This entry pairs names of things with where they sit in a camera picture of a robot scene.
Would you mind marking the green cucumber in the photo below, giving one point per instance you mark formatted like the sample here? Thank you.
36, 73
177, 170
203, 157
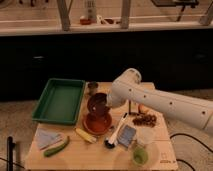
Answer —
54, 150

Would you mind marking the orange bowl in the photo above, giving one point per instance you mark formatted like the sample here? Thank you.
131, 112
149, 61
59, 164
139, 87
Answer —
99, 126

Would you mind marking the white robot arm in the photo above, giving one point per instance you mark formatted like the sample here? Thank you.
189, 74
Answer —
196, 112

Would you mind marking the white bottle on shelf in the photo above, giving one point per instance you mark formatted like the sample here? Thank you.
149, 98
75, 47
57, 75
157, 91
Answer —
91, 10

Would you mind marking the small white box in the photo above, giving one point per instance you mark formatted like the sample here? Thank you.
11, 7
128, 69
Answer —
132, 107

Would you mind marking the green plastic tray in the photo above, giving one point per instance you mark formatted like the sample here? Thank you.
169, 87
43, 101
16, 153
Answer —
60, 102

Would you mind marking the light blue folded cloth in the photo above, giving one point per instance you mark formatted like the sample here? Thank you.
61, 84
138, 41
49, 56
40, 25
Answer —
46, 138

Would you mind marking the black and white spatula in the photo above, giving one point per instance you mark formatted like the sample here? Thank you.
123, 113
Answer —
111, 141

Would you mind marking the black floor stand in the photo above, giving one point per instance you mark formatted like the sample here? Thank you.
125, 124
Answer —
10, 148

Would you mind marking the dark brown bowl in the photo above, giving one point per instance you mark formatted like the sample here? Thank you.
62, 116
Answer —
97, 106

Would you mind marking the orange peach fruit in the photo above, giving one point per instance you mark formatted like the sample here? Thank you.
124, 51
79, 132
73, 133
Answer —
142, 109

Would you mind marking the red bowl on shelf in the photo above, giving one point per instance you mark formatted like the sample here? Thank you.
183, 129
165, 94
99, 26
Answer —
84, 21

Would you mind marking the bunch of dark grapes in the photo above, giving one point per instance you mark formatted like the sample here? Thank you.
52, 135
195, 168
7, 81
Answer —
145, 120

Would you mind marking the blue sponge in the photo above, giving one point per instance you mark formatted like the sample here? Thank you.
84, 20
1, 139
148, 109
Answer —
126, 136

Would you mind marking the small metal cup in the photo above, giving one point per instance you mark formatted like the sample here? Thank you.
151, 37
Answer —
92, 88

